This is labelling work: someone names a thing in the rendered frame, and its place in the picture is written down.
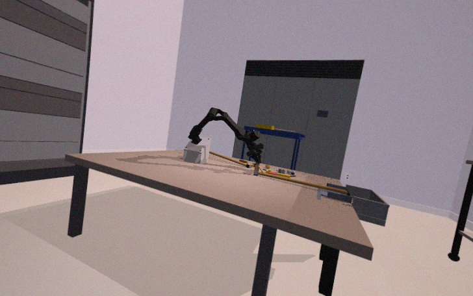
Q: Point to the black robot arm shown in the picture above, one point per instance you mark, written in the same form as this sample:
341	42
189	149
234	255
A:
240	133

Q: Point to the orange long pole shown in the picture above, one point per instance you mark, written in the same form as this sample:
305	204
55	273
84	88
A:
256	172

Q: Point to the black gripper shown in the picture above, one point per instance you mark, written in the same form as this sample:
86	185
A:
254	153

